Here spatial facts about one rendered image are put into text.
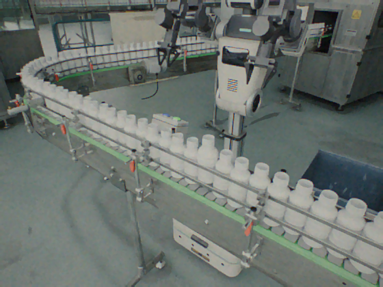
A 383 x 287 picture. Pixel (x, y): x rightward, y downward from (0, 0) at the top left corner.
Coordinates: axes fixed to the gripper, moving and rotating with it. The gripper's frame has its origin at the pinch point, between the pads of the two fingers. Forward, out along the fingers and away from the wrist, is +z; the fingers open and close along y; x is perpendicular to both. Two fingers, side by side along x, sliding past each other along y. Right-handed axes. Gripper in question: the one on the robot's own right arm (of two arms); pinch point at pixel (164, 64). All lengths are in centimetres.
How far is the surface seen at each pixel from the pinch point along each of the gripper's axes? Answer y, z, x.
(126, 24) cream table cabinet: -320, -67, 158
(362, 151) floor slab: 40, 22, 272
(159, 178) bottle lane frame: 31, 42, -15
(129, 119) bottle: 14.8, 24.6, -21.7
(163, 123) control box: 16.1, 24.2, -5.8
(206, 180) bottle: 50, 35, -12
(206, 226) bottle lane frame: 52, 51, -7
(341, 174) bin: 72, 27, 57
